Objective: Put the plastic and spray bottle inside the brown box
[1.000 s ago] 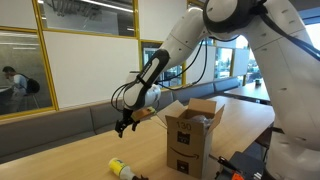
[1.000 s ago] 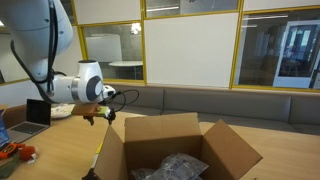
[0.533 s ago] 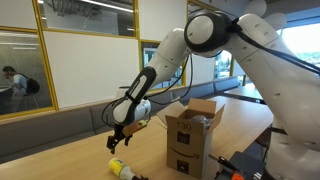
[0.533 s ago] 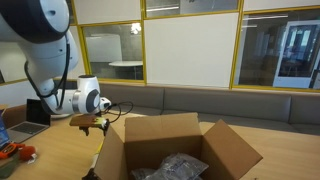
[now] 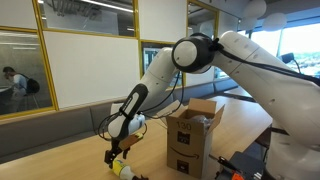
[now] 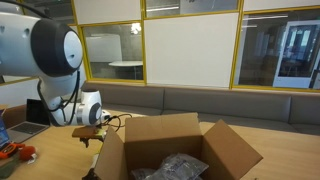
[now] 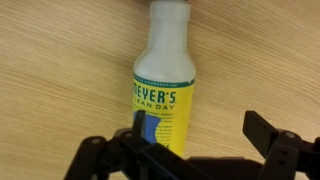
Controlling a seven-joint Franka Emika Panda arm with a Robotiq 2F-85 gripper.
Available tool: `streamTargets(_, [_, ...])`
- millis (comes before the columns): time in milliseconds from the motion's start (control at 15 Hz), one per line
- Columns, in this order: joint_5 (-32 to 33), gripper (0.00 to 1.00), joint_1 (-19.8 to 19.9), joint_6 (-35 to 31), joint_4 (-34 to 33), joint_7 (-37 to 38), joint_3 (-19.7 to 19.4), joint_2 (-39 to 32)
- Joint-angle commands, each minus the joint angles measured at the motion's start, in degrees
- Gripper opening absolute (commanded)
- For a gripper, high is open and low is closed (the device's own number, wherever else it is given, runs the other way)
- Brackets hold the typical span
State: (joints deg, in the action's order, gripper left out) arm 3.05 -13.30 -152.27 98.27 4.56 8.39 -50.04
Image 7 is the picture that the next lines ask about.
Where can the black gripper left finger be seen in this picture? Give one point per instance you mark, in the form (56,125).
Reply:
(140,160)

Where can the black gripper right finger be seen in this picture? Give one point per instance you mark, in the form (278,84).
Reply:
(283,153)

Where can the yellow label spray bottle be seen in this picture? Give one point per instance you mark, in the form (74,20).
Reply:
(163,66)

